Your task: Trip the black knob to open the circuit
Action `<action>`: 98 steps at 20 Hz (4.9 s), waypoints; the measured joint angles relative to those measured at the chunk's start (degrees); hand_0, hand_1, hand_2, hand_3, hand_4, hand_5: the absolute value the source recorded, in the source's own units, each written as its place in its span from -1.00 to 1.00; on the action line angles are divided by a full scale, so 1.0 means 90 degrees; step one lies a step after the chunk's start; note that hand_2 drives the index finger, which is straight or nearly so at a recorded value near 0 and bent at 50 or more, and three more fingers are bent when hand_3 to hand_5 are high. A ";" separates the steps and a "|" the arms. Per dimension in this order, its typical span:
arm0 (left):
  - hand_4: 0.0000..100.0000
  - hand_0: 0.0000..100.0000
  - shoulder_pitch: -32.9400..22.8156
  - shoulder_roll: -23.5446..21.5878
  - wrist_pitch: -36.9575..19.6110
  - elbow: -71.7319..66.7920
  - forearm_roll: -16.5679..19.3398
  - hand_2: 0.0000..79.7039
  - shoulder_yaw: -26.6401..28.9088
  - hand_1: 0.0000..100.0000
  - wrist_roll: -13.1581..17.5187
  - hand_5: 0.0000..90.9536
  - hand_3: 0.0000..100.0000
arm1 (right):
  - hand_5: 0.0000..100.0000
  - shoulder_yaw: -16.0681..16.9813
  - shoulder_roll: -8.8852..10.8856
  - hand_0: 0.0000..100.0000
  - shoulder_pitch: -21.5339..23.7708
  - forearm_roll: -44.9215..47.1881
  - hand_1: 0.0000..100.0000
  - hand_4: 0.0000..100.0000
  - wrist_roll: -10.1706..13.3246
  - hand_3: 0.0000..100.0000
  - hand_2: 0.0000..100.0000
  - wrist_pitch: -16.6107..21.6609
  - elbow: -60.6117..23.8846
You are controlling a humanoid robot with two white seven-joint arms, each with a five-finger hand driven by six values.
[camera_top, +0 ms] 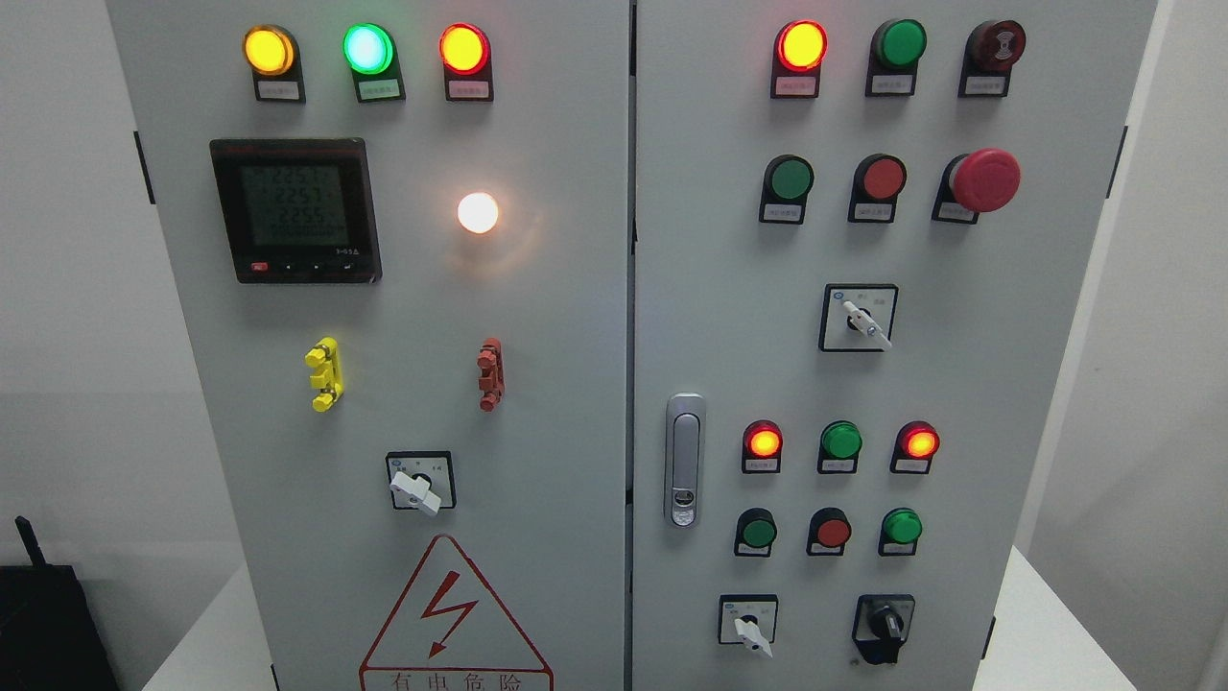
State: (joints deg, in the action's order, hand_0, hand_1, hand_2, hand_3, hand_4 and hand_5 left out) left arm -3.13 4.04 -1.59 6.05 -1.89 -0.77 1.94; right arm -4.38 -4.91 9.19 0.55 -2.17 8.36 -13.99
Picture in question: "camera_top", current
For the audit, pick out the yellow terminal connector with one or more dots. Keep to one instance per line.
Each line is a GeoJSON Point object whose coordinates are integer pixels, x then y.
{"type": "Point", "coordinates": [324, 360]}

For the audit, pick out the green lamp bottom right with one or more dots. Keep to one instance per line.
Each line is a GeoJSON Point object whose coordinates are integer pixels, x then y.
{"type": "Point", "coordinates": [900, 531]}

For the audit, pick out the red emergency stop mushroom button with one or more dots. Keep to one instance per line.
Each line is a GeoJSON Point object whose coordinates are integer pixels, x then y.
{"type": "Point", "coordinates": [980, 182]}

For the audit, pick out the grey left cabinet door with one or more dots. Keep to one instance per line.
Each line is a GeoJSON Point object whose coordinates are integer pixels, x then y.
{"type": "Point", "coordinates": [541, 481]}

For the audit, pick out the green push button upper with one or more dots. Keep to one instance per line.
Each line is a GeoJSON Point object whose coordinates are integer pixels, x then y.
{"type": "Point", "coordinates": [787, 181]}

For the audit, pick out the white selector switch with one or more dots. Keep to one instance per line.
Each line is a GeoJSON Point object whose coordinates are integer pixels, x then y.
{"type": "Point", "coordinates": [857, 317]}
{"type": "Point", "coordinates": [748, 620]}

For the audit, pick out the silver door lock handle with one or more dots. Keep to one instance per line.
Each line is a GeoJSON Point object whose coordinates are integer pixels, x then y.
{"type": "Point", "coordinates": [683, 456]}

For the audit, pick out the grey cabinet door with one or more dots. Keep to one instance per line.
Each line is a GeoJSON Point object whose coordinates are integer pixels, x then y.
{"type": "Point", "coordinates": [728, 307]}
{"type": "Point", "coordinates": [541, 481]}

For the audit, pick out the red lamp lower right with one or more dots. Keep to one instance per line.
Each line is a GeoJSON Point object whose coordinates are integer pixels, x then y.
{"type": "Point", "coordinates": [915, 446]}

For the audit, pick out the red black buzzer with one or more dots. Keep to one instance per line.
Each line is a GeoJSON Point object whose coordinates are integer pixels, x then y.
{"type": "Point", "coordinates": [991, 51]}

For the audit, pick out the red lit indicator lamp left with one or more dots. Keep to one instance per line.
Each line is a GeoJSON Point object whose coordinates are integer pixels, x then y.
{"type": "Point", "coordinates": [467, 64]}

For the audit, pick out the yellow indicator lamp top left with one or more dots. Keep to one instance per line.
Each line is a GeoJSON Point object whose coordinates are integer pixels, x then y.
{"type": "Point", "coordinates": [275, 63]}

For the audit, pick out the white selector switch bottom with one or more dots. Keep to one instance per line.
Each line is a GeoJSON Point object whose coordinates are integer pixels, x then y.
{"type": "Point", "coordinates": [748, 620]}

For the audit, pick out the green push button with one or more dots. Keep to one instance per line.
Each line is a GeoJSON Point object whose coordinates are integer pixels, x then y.
{"type": "Point", "coordinates": [755, 533]}
{"type": "Point", "coordinates": [787, 181]}

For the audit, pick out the red lightning warning sticker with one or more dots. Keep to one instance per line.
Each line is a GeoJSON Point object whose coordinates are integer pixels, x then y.
{"type": "Point", "coordinates": [449, 630]}

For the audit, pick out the green lit indicator lamp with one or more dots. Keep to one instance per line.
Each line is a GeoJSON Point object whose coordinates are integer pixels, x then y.
{"type": "Point", "coordinates": [370, 53]}

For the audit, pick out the red push button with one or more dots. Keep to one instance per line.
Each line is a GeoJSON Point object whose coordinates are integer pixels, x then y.
{"type": "Point", "coordinates": [829, 533]}
{"type": "Point", "coordinates": [878, 181]}

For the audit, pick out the green push button lower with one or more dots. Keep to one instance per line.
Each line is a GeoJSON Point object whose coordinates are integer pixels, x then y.
{"type": "Point", "coordinates": [755, 533]}

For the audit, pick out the black digital power meter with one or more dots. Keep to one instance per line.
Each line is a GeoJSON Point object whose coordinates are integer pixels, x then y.
{"type": "Point", "coordinates": [298, 210]}

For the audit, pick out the green lamp lower middle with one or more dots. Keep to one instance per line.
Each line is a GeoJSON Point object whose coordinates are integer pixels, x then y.
{"type": "Point", "coordinates": [840, 447]}

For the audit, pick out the red lit lamp right door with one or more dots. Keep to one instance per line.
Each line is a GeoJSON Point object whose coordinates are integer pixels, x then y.
{"type": "Point", "coordinates": [798, 52]}

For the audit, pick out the white selector switch upper right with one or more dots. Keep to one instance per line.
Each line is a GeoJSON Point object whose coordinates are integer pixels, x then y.
{"type": "Point", "coordinates": [857, 317]}

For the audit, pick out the green lamp top right door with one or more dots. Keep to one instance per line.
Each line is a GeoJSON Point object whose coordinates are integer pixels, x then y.
{"type": "Point", "coordinates": [896, 47]}

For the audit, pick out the black device with antenna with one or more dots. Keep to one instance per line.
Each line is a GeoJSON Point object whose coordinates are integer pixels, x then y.
{"type": "Point", "coordinates": [49, 640]}

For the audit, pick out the grey right cabinet door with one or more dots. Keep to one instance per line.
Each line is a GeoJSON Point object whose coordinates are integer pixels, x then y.
{"type": "Point", "coordinates": [728, 307]}

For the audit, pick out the red push button upper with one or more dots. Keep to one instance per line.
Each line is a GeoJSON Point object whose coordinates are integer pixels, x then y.
{"type": "Point", "coordinates": [878, 181]}

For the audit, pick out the red terminal connector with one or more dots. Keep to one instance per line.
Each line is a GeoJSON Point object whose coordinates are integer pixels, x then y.
{"type": "Point", "coordinates": [491, 380]}

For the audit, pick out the white lit indicator lamp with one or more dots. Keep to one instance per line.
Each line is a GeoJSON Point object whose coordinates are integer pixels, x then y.
{"type": "Point", "coordinates": [478, 212]}

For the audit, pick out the black rotary knob switch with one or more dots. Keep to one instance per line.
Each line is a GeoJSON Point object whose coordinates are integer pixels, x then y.
{"type": "Point", "coordinates": [881, 626]}

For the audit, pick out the red push button lower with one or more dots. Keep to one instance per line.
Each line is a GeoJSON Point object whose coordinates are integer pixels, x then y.
{"type": "Point", "coordinates": [829, 533]}

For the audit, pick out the white selector switch left door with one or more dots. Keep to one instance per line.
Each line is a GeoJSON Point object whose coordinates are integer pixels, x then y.
{"type": "Point", "coordinates": [422, 481]}

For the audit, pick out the red lit lamp lower left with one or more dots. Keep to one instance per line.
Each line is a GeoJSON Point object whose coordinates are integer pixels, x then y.
{"type": "Point", "coordinates": [762, 448]}

